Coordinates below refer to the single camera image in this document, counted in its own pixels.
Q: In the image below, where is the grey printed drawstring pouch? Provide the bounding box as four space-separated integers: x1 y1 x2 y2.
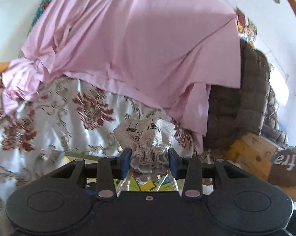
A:
113 118 176 185

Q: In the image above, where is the floral satin blanket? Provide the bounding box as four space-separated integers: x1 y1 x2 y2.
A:
0 76 212 227

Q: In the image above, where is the pink cloth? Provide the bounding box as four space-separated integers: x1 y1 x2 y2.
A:
1 0 242 138

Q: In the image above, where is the colourful patterned cloth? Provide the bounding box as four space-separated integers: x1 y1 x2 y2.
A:
235 7 258 45
27 0 59 37

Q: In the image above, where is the yellow and blue printed cloth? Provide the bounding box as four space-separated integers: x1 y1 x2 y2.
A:
86 176 183 193

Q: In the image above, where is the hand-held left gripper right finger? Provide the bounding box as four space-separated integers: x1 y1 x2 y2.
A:
168 147 248 199

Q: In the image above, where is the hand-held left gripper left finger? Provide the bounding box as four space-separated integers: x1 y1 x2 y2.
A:
49 148 134 200

